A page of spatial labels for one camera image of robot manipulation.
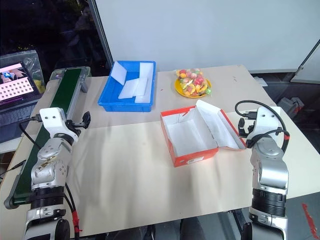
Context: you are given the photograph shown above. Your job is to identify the bag of toy fruits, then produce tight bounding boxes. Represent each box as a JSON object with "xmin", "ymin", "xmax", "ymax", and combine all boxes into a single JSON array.
[{"xmin": 175, "ymin": 67, "xmax": 213, "ymax": 97}]

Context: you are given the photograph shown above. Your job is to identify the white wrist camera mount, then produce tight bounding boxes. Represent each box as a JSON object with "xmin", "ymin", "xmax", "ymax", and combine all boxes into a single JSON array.
[
  {"xmin": 39, "ymin": 107, "xmax": 81, "ymax": 141},
  {"xmin": 251, "ymin": 106, "xmax": 283, "ymax": 141}
]

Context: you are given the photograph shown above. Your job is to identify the green conveyor belt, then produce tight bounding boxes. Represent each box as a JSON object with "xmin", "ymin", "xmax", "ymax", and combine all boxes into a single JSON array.
[{"xmin": 3, "ymin": 66, "xmax": 91, "ymax": 210}]

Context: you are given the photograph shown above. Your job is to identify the white foam block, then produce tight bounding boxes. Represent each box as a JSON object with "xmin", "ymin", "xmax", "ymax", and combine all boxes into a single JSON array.
[
  {"xmin": 110, "ymin": 61, "xmax": 128, "ymax": 86},
  {"xmin": 134, "ymin": 93, "xmax": 152, "ymax": 104},
  {"xmin": 117, "ymin": 77, "xmax": 149, "ymax": 100},
  {"xmin": 138, "ymin": 61, "xmax": 155, "ymax": 96}
]

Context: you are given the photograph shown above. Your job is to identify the gray battery pack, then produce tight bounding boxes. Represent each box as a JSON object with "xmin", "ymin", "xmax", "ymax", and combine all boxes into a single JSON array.
[{"xmin": 276, "ymin": 96, "xmax": 305, "ymax": 115}]

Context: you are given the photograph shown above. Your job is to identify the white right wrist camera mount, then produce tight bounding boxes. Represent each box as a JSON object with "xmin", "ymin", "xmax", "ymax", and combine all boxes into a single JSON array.
[{"xmin": 251, "ymin": 106, "xmax": 283, "ymax": 141}]

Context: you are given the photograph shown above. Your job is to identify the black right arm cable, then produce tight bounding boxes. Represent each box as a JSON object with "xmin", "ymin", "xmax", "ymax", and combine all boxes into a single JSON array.
[{"xmin": 234, "ymin": 100, "xmax": 291, "ymax": 153}]

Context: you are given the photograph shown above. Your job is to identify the orange shoe box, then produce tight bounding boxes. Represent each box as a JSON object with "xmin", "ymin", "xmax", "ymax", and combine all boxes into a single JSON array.
[{"xmin": 159, "ymin": 99, "xmax": 247, "ymax": 168}]

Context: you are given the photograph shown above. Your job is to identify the yellow plate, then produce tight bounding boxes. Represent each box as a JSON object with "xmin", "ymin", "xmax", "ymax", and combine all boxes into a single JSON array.
[{"xmin": 173, "ymin": 76, "xmax": 214, "ymax": 98}]

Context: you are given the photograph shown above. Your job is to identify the thin black cable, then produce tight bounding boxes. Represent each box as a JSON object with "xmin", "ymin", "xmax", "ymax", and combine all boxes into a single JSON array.
[{"xmin": 0, "ymin": 159, "xmax": 27, "ymax": 176}]

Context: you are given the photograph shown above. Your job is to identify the red floor tape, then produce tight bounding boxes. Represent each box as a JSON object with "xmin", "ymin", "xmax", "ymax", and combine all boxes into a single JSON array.
[{"xmin": 300, "ymin": 202, "xmax": 318, "ymax": 238}]

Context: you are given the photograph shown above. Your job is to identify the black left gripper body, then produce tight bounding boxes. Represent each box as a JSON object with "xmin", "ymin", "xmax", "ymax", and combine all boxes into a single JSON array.
[{"xmin": 64, "ymin": 119, "xmax": 85, "ymax": 138}]

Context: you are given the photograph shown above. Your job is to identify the blue plastic bin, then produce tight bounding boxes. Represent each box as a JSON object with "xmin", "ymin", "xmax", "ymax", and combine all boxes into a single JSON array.
[{"xmin": 97, "ymin": 59, "xmax": 158, "ymax": 113}]

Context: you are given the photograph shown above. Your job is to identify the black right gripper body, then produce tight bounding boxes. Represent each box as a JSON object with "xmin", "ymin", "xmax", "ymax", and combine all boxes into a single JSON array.
[{"xmin": 244, "ymin": 119, "xmax": 257, "ymax": 141}]

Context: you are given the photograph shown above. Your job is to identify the beige paper table cover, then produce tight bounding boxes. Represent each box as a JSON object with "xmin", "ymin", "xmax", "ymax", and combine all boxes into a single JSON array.
[
  {"xmin": 39, "ymin": 64, "xmax": 278, "ymax": 131},
  {"xmin": 4, "ymin": 111, "xmax": 311, "ymax": 238}
]

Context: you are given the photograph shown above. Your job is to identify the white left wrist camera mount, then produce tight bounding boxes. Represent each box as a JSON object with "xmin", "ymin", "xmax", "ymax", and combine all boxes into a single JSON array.
[{"xmin": 39, "ymin": 107, "xmax": 81, "ymax": 141}]

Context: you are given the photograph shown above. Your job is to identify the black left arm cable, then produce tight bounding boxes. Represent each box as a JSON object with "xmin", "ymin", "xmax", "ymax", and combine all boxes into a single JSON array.
[{"xmin": 18, "ymin": 113, "xmax": 84, "ymax": 236}]

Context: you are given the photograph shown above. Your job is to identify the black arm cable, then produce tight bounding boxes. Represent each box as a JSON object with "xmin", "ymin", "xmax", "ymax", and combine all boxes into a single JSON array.
[
  {"xmin": 234, "ymin": 100, "xmax": 291, "ymax": 153},
  {"xmin": 18, "ymin": 113, "xmax": 84, "ymax": 236}
]

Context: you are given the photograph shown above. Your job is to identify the laptop computer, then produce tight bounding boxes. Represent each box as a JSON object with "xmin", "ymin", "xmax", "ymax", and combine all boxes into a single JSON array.
[{"xmin": 0, "ymin": 61, "xmax": 43, "ymax": 145}]

